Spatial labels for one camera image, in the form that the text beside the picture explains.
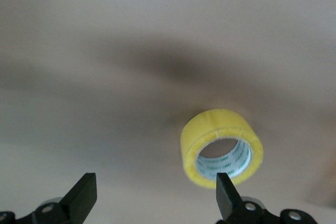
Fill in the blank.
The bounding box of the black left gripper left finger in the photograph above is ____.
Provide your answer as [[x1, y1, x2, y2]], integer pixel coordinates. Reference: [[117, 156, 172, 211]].
[[33, 173, 98, 224]]

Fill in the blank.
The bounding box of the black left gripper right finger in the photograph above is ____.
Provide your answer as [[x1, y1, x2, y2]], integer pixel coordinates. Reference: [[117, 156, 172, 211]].
[[216, 172, 266, 224]]

